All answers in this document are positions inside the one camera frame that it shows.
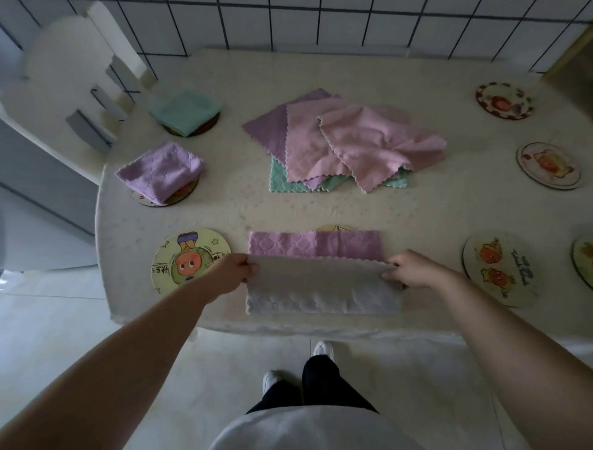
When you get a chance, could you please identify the person's left hand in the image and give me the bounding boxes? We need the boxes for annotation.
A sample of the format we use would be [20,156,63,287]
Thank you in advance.
[217,252,260,297]

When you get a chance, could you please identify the person's right hand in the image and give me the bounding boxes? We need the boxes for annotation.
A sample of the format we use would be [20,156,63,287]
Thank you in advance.
[381,249,448,291]

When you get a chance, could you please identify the green character round coaster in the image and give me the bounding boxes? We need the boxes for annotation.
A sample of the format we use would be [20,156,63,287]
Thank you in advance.
[151,227,232,295]

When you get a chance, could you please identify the two peach figures coaster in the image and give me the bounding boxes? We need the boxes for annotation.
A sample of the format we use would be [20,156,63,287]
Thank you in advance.
[462,230,540,309]

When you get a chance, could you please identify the grey cloth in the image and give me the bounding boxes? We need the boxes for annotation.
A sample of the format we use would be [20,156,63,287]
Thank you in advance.
[245,230,403,316]

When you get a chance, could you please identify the have a nice day coaster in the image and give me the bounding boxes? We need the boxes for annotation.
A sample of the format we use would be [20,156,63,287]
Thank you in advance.
[131,178,199,208]

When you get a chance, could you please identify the brown cartoon coaster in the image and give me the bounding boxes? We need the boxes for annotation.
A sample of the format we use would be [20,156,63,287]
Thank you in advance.
[162,111,221,138]

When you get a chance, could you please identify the edge coaster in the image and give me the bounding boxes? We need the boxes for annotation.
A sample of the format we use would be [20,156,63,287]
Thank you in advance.
[571,231,593,291]

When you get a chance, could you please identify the white cartoon coaster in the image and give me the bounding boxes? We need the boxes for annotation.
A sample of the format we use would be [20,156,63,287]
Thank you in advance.
[516,142,582,191]

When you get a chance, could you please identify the red rimmed small coaster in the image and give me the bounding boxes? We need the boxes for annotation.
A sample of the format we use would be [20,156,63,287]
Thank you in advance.
[475,82,534,121]

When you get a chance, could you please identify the person's right forearm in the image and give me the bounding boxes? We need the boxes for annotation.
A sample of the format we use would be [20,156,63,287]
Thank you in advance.
[431,268,593,450]

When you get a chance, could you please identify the person's left forearm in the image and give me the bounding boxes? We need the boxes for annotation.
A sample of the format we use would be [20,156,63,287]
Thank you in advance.
[0,278,232,450]

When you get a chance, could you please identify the person's left white shoe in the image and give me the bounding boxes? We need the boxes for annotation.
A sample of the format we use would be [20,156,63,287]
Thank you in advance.
[261,369,286,395]

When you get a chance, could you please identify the person's black trousers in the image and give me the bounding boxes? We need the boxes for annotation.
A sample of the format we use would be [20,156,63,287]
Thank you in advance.
[245,354,379,416]

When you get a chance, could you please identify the person's white shirt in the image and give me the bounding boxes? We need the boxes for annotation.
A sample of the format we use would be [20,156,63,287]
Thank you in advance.
[208,407,427,450]

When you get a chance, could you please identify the cream speckled tablecloth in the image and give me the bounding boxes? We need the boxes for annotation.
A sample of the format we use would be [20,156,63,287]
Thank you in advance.
[95,48,593,346]

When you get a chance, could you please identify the white cabinet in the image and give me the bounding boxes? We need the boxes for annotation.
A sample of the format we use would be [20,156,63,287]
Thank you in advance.
[0,118,101,272]

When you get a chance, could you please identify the white slatted chair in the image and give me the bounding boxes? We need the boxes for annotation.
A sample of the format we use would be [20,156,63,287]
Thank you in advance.
[0,0,158,186]

